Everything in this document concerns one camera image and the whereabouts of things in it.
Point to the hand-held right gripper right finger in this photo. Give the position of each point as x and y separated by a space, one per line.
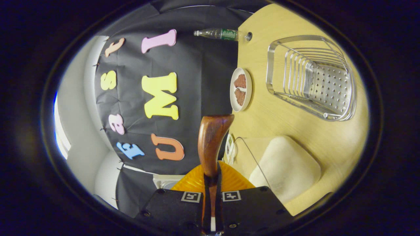
249 209

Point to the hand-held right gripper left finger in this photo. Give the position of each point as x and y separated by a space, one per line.
170 209

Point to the white rice cooker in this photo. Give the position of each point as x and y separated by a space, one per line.
164 182

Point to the brown wooden spoon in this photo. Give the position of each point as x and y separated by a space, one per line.
211 141

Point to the clear plastic rice box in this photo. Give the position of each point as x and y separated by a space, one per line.
256 154

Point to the white divided food tray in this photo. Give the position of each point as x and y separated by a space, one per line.
229 147

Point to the brown meat piece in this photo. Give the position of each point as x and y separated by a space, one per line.
240 96
241 81

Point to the white round plate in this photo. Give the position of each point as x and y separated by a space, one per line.
232 91

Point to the black backdrop cloth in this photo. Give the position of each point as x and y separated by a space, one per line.
197 65

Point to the clear plastic water bottle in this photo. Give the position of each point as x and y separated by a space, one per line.
226 34

